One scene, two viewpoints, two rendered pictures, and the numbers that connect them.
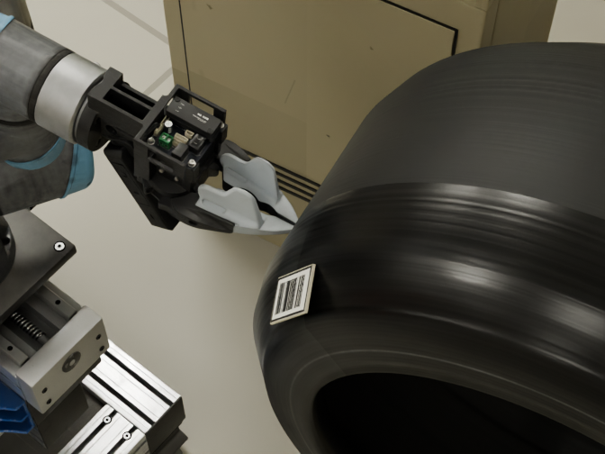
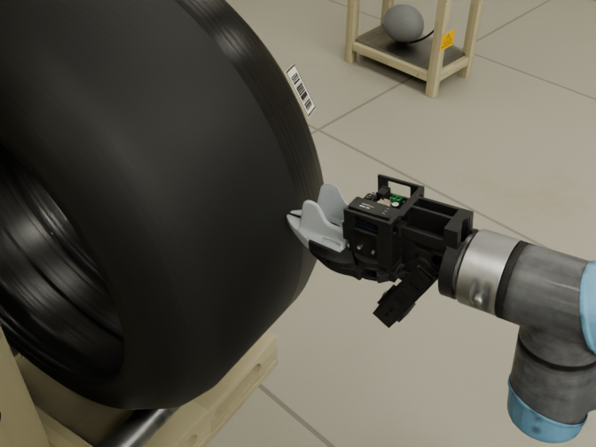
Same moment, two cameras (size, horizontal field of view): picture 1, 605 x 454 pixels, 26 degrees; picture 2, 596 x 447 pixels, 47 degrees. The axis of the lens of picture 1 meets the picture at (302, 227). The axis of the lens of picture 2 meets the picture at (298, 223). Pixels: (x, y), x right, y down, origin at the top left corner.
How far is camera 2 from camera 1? 131 cm
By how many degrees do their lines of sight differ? 81
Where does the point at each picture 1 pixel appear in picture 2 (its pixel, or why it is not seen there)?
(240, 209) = (333, 204)
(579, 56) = (48, 38)
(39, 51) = (535, 257)
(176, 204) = not seen: hidden behind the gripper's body
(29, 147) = not seen: hidden behind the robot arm
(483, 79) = (128, 72)
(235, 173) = (336, 239)
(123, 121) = (436, 210)
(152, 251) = not seen: outside the picture
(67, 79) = (497, 238)
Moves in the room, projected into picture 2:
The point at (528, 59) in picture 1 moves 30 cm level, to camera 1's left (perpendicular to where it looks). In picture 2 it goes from (87, 57) to (413, 71)
